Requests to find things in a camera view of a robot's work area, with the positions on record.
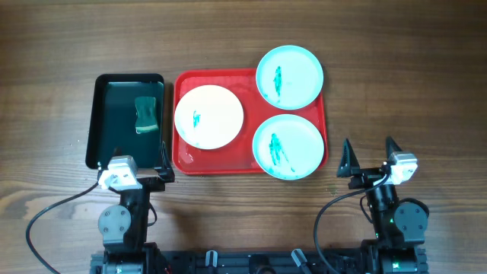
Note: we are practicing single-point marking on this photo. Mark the dark green water tray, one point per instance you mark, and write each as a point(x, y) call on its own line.
point(113, 119)

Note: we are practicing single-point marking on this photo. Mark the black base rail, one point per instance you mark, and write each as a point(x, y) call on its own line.
point(352, 260)

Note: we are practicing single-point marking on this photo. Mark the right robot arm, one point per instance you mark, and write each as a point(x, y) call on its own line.
point(399, 224)

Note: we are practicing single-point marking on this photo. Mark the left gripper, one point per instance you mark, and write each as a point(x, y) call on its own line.
point(163, 172)

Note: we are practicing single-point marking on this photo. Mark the green yellow sponge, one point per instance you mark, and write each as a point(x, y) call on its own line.
point(146, 111)

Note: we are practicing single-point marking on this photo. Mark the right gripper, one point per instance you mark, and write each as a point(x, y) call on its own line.
point(348, 167)

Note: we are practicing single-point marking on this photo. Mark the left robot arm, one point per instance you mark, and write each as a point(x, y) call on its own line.
point(124, 226)

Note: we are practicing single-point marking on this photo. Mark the white round plate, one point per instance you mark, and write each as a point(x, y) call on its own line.
point(209, 117)

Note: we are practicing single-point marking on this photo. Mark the light blue plate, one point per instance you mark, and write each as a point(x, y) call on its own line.
point(288, 147)
point(289, 77)

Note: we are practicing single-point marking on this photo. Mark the red plastic tray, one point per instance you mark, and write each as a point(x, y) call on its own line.
point(237, 156)

